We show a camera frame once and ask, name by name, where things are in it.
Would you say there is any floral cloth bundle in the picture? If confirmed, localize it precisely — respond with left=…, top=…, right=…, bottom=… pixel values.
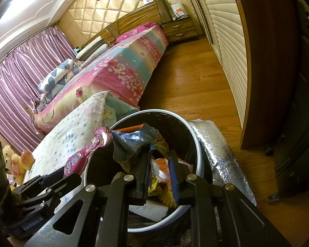
left=36, top=93, right=49, bottom=111

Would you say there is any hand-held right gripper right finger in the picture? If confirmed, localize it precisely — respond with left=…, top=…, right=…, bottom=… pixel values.
left=167, top=149, right=291, bottom=247

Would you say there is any white pillow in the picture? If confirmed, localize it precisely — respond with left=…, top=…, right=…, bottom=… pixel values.
left=76, top=44, right=111, bottom=60

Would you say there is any white orange box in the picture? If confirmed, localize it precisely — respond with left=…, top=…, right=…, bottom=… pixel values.
left=170, top=3, right=187, bottom=20

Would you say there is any wooden headboard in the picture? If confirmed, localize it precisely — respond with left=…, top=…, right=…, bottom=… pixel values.
left=93, top=0, right=170, bottom=44

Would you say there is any yellow spiky plastic brush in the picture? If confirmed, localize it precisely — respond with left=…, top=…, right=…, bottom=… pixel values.
left=158, top=189, right=178, bottom=209

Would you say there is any red yellow apple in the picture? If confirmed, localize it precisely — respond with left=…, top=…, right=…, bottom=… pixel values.
left=20, top=150, right=35, bottom=170

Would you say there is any silver blue wrapper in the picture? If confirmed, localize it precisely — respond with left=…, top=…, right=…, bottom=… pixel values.
left=111, top=123, right=159, bottom=170

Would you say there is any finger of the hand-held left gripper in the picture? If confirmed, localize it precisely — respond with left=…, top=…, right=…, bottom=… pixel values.
left=9, top=166, right=72, bottom=194
left=15, top=174, right=82, bottom=212

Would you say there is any pale green floral cloth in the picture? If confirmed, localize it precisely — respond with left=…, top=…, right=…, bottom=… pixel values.
left=103, top=98, right=140, bottom=129

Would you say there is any cream teddy bear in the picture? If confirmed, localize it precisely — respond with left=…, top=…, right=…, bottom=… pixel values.
left=2, top=145, right=25, bottom=184

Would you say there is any pink pillow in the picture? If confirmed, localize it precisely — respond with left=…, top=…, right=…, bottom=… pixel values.
left=116, top=23, right=157, bottom=43

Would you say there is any brown wooden door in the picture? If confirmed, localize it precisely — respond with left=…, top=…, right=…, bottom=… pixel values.
left=228, top=0, right=307, bottom=150

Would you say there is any cream slatted wardrobe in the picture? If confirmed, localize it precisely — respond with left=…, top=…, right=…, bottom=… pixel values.
left=183, top=0, right=250, bottom=132

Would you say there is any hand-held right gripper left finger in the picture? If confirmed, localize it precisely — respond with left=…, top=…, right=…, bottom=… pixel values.
left=24, top=144, right=152, bottom=247

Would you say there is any white foam block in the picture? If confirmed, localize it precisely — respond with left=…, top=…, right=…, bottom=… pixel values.
left=130, top=199, right=170, bottom=215

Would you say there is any silver insulated bag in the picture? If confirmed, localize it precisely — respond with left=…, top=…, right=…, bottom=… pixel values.
left=189, top=120, right=256, bottom=206

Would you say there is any orange plastic packet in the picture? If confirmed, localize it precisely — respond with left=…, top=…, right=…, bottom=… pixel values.
left=154, top=158, right=193, bottom=179

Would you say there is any bed with pink floral sheet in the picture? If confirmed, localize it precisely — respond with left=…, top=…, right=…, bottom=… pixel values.
left=35, top=23, right=169, bottom=134

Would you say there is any heart-pattern pillow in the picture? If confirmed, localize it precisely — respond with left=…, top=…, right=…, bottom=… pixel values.
left=39, top=58, right=76, bottom=93

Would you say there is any purple satin curtain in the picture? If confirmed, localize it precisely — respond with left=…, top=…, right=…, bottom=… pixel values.
left=0, top=26, right=75, bottom=155

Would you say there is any white trash bin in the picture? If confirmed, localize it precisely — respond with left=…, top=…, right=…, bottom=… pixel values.
left=83, top=109, right=214, bottom=233

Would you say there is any black suitcase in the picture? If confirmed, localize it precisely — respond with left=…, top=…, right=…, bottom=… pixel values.
left=265, top=5, right=309, bottom=201

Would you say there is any pink candy wrapper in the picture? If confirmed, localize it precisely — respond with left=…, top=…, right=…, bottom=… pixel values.
left=63, top=127, right=112, bottom=178

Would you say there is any heart print folded quilt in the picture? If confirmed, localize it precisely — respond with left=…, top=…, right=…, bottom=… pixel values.
left=44, top=67, right=81, bottom=102

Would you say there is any wooden nightstand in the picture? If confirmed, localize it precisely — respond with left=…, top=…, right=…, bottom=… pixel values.
left=161, top=17, right=199, bottom=45

